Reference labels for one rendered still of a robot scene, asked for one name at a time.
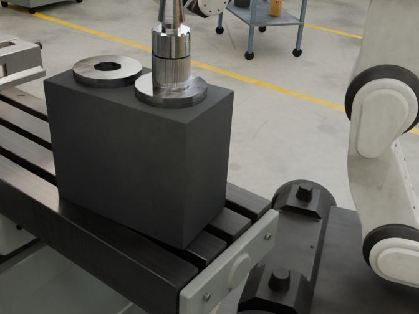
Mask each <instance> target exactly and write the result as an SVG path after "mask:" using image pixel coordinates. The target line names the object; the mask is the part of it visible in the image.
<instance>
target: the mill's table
mask: <svg viewBox="0 0 419 314"><path fill-rule="evenodd" d="M271 207H272V201H270V200H268V199H266V198H264V197H261V196H259V195H257V194H254V193H252V192H250V191H248V190H246V189H243V188H241V187H239V186H237V185H235V184H232V183H230V182H227V185H226V199H225V205H224V207H223V208H222V209H221V210H220V211H219V213H217V215H215V216H214V218H212V220H211V221H210V222H209V223H208V224H207V225H206V226H205V227H204V228H203V230H202V231H201V232H200V233H199V234H198V235H197V236H196V237H195V238H194V239H193V240H192V241H191V242H190V243H189V244H188V245H187V246H186V247H185V249H183V250H180V249H177V248H176V247H173V246H171V245H169V244H166V243H164V242H162V241H160V240H157V239H155V238H152V237H150V236H148V235H146V234H143V233H141V232H138V231H136V230H134V229H132V228H129V227H127V226H125V225H123V224H120V223H118V222H115V221H113V220H111V219H109V218H107V217H104V216H101V215H100V214H97V213H95V212H93V211H90V210H88V209H86V208H84V207H81V206H79V205H76V204H74V203H72V202H70V201H67V200H65V199H62V198H61V197H59V194H58V188H57V180H56V175H55V166H54V157H53V152H52V143H51V134H50V129H49V121H48V116H47V107H46V101H45V100H43V99H41V98H38V97H36V96H33V95H31V94H29V93H27V92H24V91H22V90H20V89H18V88H16V87H12V88H8V89H5V90H2V91H0V213H1V214H2V215H4V216H6V217H7V218H8V219H10V220H11V221H12V222H14V223H16V224H17V225H19V226H20V227H22V228H23V229H25V230H26V231H28V232H29V233H31V234H32V235H33V236H35V237H36V238H38V239H39V240H41V241H43V242H44V243H45V244H47V245H48V246H50V247H52V248H53V249H54V250H56V251H57V252H58V253H60V254H62V255H63V256H64V257H66V258H68V259H69V260H71V261H72V262H73V263H75V264H77V265H78V266H79V267H81V268H82V269H84V270H85V271H87V272H88V273H90V274H91V275H93V276H94V277H96V278H97V279H99V280H100V281H102V282H103V283H104V284H106V285H108V286H109V287H110V288H112V289H114V290H115V291H116V292H118V293H119V294H121V295H123V296H124V297H125V298H127V299H128V300H130V301H131V302H133V303H134V304H136V305H137V306H139V307H140V308H142V309H143V310H145V311H146V312H148V313H149V314H209V313H210V312H211V311H212V309H213V308H214V307H215V306H216V305H217V304H218V303H219V302H220V301H222V299H223V298H224V297H225V296H227V294H228V293H229V292H230V291H232V289H235V288H237V287H238V286H239V285H240V284H241V283H242V281H243V280H244V278H245V277H246V275H247V273H248V272H249V271H250V270H251V269H252V268H253V267H254V266H255V265H256V264H257V263H258V262H259V261H260V260H261V259H262V258H263V257H264V256H265V255H266V254H267V253H268V252H269V251H270V250H271V249H272V247H273V246H274V243H275V238H276V230H277V222H278V218H279V212H277V211H275V210H273V209H271Z"/></svg>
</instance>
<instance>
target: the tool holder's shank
mask: <svg viewBox="0 0 419 314"><path fill-rule="evenodd" d="M158 21H159V22H161V28H162V29H163V30H165V31H179V30H180V29H181V23H182V22H185V13H184V7H183V0H160V7H159V12H158Z"/></svg>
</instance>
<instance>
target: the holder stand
mask: <svg viewBox="0 0 419 314"><path fill-rule="evenodd" d="M43 84H44V93H45V98H46V107H47V116H48V121H49V129H50V134H51V143H52V152H53V157H54V166H55V175H56V180H57V188H58V194H59V197H61V198H62V199H65V200H67V201H70V202H72V203H74V204H76V205H79V206H81V207H84V208H86V209H88V210H90V211H93V212H95V213H97V214H100V215H101V216H104V217H107V218H109V219H111V220H113V221H115V222H118V223H120V224H123V225H125V226H127V227H129V228H132V229H134V230H136V231H138V232H141V233H143V234H146V235H148V236H150V237H152V238H155V239H157V240H160V241H162V242H164V243H166V244H169V245H171V246H173V247H176V248H177V249H180V250H183V249H185V247H186V246H187V245H188V244H189V243H190V242H191V241H192V240H193V239H194V238H195V237H196V236H197V235H198V234H199V233H200V232H201V231H202V230H203V228H204V227H205V226H206V225H207V224H208V223H209V222H210V221H211V220H212V218H214V216H215V215H217V213H219V211H220V210H221V209H222V208H223V207H224V205H225V199H226V185H227V177H228V161H229V147H230V139H231V124H232V116H233V101H234V90H231V89H228V88H223V87H219V86H216V85H212V84H209V83H206V81H205V80H203V79H202V78H201V77H199V76H197V75H194V74H190V85H189V86H188V87H187V88H185V89H183V90H177V91H167V90H160V89H158V88H156V87H154V86H153V85H152V69H150V68H147V67H143V66H142V64H141V63H140V62H139V61H137V60H135V59H131V58H129V57H123V56H119V55H100V56H94V57H89V58H86V59H82V60H80V61H78V62H76V63H75V64H74V66H73V68H72V69H69V70H66V71H65V72H62V73H59V74H57V75H54V76H51V77H49V78H46V79H44V81H43Z"/></svg>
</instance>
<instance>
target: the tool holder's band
mask: <svg viewBox="0 0 419 314"><path fill-rule="evenodd" d="M151 38H152V39H153V40H156V41H158V42H164V43H182V42H187V41H189V40H190V39H191V29H190V28H189V27H187V26H184V25H181V29H180V30H179V31H165V30H163V29H162V28H161V24H159V25H156V26H154V27H153V28H152V29H151Z"/></svg>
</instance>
